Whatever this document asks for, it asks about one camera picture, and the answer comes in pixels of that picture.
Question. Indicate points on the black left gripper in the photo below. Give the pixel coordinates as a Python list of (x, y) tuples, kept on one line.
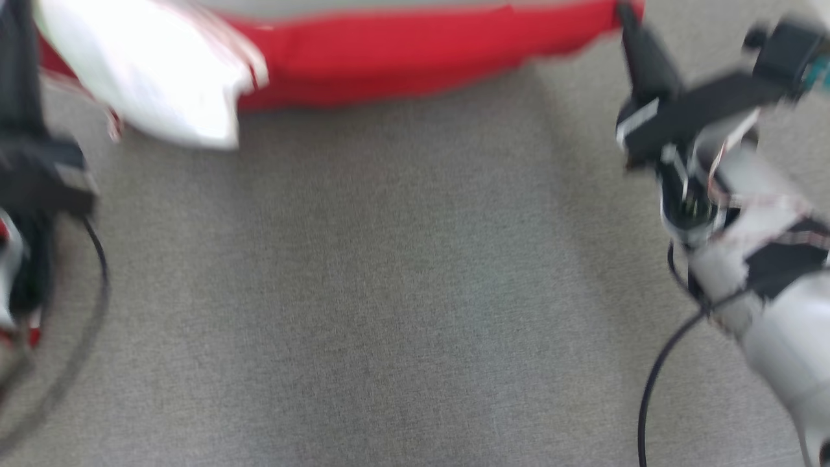
[(39, 178)]

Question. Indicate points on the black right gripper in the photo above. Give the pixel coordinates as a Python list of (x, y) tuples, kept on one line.
[(687, 110)]

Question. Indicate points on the red jersey with number print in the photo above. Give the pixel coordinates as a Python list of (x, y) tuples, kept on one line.
[(389, 52)]

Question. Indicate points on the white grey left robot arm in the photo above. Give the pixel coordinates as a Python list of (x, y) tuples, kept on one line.
[(13, 272)]

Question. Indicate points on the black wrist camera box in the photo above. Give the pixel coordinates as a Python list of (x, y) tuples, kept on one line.
[(788, 52)]

